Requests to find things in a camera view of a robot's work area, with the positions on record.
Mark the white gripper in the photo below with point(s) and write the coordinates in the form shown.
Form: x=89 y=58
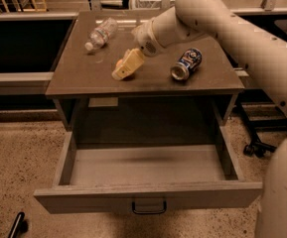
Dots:
x=145 y=40

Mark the clear plastic water bottle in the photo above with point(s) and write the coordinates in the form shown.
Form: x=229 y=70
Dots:
x=101 y=35

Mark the orange fruit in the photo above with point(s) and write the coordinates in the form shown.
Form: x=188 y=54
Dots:
x=119 y=63

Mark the grey cabinet counter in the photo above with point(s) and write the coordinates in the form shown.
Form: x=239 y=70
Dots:
x=79 y=74

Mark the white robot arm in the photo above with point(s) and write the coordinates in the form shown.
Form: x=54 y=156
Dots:
x=261 y=53

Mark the black drawer handle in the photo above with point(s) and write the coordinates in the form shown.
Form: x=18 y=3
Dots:
x=149 y=207

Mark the blue soda can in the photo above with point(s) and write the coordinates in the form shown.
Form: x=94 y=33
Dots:
x=187 y=64

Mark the open grey drawer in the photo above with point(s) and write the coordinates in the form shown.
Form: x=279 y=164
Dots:
x=200 y=173

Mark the black office chair base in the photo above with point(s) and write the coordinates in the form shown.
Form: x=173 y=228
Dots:
x=266 y=123

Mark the wire mesh basket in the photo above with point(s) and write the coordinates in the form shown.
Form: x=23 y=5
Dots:
x=150 y=4

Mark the black stand leg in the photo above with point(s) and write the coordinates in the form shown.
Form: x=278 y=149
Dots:
x=19 y=226

